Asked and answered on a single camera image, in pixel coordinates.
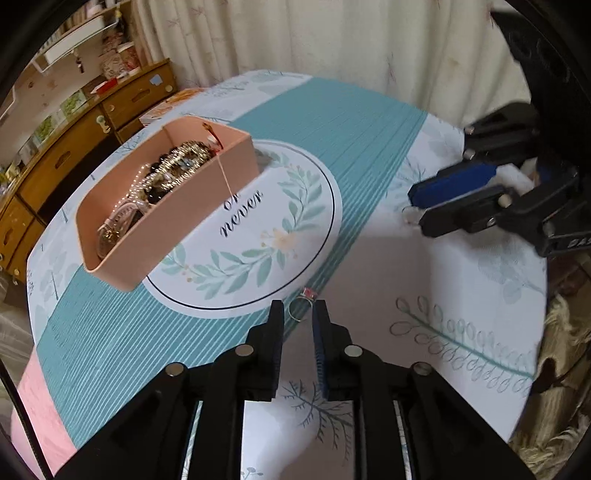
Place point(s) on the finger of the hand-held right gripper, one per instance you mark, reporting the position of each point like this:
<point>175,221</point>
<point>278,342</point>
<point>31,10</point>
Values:
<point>466,212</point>
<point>452,184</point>

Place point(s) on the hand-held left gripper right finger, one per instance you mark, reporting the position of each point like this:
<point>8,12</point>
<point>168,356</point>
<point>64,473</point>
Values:
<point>316,332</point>

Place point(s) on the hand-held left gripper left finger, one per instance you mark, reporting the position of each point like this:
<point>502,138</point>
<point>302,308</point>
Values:
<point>279,332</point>

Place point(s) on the pink rectangular box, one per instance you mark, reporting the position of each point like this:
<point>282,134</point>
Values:
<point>184,221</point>

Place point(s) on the leaf printed tablecloth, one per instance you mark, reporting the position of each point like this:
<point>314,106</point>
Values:
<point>369,138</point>

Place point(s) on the cream curtain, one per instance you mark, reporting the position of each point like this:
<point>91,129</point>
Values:
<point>300,41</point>

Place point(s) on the pink bed sheet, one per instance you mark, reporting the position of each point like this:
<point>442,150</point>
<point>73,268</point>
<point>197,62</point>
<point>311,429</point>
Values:
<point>41,415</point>

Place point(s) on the wooden sideboard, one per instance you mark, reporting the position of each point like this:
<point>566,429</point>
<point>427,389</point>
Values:
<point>55,161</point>

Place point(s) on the small red box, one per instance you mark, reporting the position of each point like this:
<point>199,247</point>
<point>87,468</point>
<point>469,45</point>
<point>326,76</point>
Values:
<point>106,85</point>

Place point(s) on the row of small cards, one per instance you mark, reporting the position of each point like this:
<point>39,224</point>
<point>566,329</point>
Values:
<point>46,127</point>

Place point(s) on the wooden bookshelf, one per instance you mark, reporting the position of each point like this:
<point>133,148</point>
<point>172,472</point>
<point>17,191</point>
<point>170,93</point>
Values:
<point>27,69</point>

